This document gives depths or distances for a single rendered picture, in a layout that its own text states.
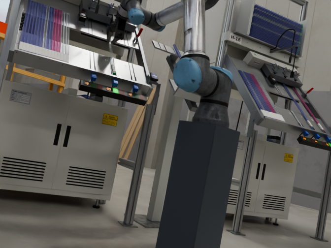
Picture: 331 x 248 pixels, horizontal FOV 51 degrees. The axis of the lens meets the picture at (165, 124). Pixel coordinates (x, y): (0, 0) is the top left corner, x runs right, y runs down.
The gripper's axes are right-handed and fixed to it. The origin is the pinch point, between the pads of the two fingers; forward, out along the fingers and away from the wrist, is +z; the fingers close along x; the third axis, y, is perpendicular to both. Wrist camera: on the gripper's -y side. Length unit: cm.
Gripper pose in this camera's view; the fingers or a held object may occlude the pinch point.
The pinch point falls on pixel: (110, 42)
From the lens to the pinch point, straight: 203.1
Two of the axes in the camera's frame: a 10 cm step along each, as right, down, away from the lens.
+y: -0.9, -8.2, 5.6
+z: -4.7, 5.4, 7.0
